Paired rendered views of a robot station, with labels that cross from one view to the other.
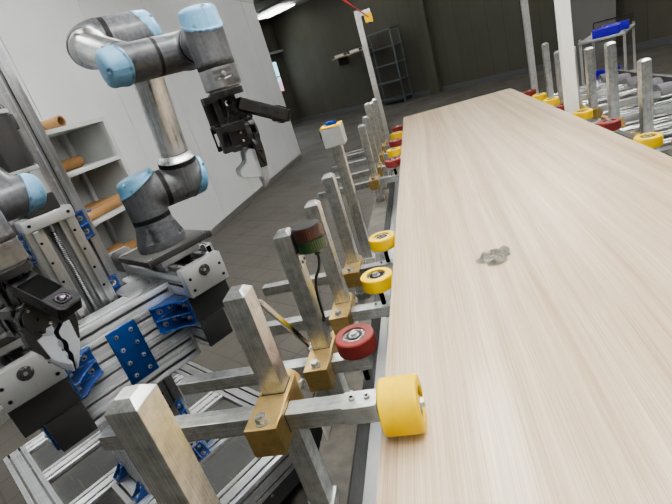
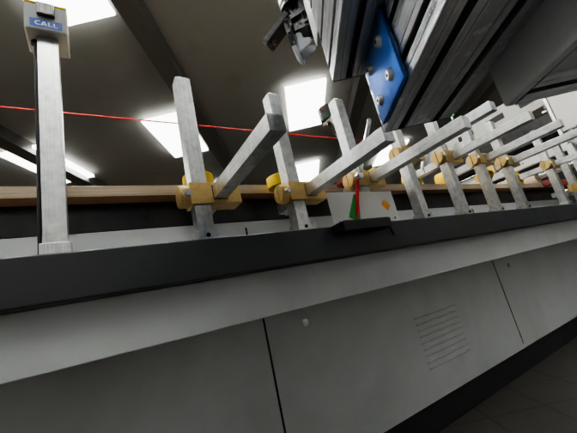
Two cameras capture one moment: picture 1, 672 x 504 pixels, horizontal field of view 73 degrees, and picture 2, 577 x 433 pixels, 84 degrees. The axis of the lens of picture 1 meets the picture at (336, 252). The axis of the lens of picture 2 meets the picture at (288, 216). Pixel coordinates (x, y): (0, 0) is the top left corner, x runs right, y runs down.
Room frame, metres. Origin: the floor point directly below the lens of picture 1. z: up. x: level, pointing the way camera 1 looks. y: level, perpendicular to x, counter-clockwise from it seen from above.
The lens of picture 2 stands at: (1.70, 0.54, 0.55)
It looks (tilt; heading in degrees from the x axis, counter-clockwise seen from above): 14 degrees up; 222
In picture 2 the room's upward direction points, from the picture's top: 13 degrees counter-clockwise
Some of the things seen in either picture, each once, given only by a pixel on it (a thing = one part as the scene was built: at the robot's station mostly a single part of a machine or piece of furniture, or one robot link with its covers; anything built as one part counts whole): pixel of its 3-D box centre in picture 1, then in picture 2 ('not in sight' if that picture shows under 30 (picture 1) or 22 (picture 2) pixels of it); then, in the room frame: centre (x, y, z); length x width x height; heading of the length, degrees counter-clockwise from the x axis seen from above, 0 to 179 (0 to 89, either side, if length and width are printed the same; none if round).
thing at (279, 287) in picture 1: (328, 278); (228, 181); (1.31, 0.05, 0.80); 0.44 x 0.03 x 0.04; 75
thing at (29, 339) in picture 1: (38, 335); not in sight; (0.73, 0.53, 1.12); 0.05 x 0.02 x 0.09; 149
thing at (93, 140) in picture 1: (89, 236); not in sight; (3.43, 1.73, 0.78); 0.90 x 0.45 x 1.55; 162
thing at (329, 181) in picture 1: (349, 247); (194, 167); (1.32, -0.04, 0.88); 0.04 x 0.04 x 0.48; 75
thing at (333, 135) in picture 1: (334, 135); (48, 32); (1.57, -0.11, 1.18); 0.07 x 0.07 x 0.08; 75
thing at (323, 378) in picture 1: (325, 359); (363, 181); (0.82, 0.09, 0.85); 0.14 x 0.06 x 0.05; 165
